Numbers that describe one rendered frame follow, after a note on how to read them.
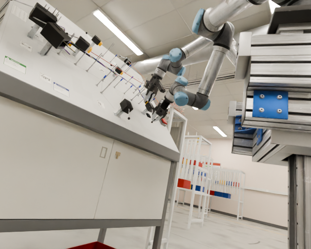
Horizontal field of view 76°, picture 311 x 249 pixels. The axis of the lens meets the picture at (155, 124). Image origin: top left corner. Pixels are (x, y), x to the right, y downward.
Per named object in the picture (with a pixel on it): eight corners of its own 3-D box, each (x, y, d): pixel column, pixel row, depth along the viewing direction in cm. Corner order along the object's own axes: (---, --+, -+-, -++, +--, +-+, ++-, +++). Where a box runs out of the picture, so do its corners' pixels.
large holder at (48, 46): (24, 32, 93) (41, 7, 88) (54, 61, 97) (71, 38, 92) (13, 31, 87) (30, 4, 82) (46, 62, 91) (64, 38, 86)
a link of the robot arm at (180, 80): (178, 80, 113) (177, 72, 119) (169, 94, 119) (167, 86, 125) (190, 85, 115) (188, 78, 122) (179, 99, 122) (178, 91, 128)
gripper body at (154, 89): (148, 90, 150) (156, 76, 149) (156, 94, 145) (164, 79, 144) (142, 87, 144) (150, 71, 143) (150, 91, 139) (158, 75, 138)
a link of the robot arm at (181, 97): (196, 100, 109) (193, 89, 117) (178, 94, 106) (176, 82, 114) (189, 110, 114) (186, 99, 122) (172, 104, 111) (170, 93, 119)
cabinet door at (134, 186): (162, 219, 134) (172, 161, 145) (95, 219, 94) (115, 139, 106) (159, 218, 135) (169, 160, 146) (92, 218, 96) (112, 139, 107)
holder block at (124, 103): (117, 125, 103) (130, 113, 100) (112, 109, 111) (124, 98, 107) (123, 128, 106) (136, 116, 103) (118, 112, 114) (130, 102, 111)
